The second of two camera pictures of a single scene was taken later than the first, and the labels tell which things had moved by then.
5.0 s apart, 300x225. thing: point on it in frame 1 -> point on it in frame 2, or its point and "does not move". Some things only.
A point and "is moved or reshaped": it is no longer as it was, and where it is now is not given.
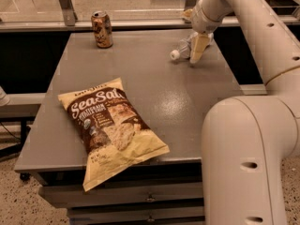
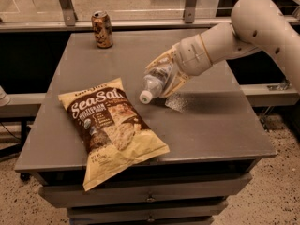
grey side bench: x=22 y=106 does not move
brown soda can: x=102 y=28 does not move
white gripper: x=201 y=20 -> x=189 y=56
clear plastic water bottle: x=185 y=49 is moved or reshaped
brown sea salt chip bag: x=112 y=137 does not move
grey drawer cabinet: x=176 y=95 does not move
